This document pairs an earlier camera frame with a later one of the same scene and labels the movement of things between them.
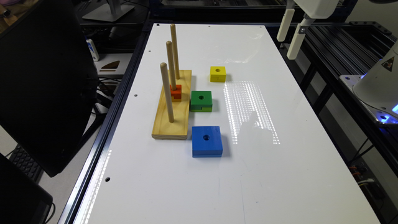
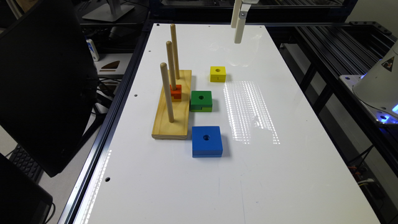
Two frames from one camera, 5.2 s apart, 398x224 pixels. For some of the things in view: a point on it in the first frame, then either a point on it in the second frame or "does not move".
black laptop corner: [23, 200] does not move
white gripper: [314, 9] to [241, 22]
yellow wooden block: [217, 74] does not move
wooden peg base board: [178, 129] does not move
